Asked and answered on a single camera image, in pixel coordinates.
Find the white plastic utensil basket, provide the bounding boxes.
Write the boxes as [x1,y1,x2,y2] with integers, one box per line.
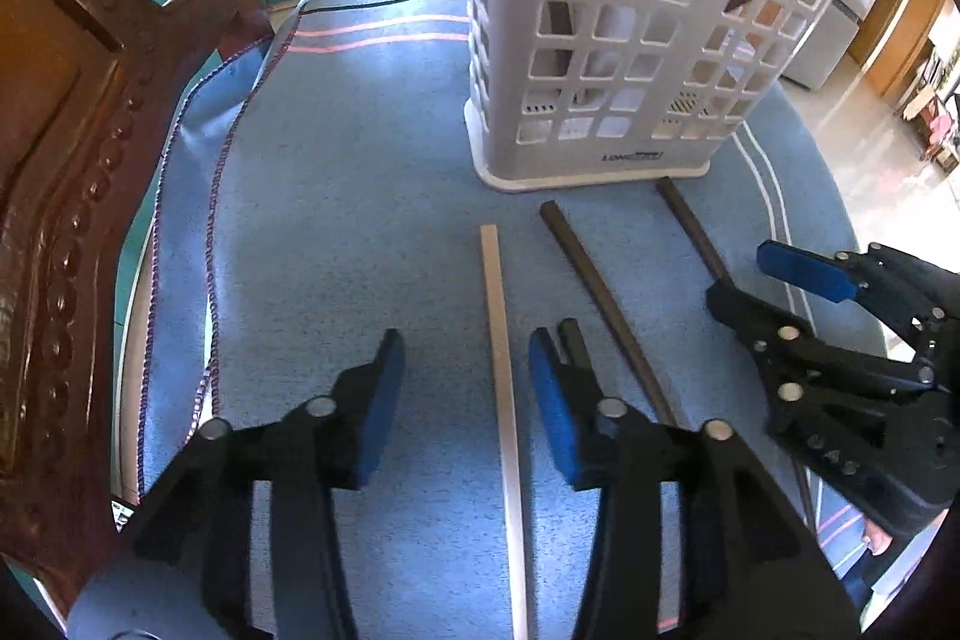
[459,0,857,195]

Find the beige chopstick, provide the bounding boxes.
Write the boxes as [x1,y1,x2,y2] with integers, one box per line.
[478,224,530,640]

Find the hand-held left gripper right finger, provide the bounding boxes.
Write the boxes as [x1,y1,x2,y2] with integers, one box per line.
[527,319,860,640]

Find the brown wooden door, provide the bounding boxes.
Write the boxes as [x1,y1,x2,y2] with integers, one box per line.
[847,0,947,101]

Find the blue striped cloth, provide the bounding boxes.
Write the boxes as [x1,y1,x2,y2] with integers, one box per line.
[67,0,912,640]

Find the carved wooden chair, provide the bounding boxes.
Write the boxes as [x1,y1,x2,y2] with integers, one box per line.
[0,0,275,618]

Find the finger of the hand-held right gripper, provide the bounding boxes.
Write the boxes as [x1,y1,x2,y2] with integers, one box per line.
[706,278,935,401]
[756,239,960,341]

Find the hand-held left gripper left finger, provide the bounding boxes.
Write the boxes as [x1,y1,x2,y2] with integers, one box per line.
[124,329,407,640]

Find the dark brown chopstick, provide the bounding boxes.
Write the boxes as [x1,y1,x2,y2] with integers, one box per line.
[540,201,678,427]
[656,176,818,532]

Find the person's right hand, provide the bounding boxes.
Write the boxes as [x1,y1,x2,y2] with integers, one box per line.
[861,518,895,557]

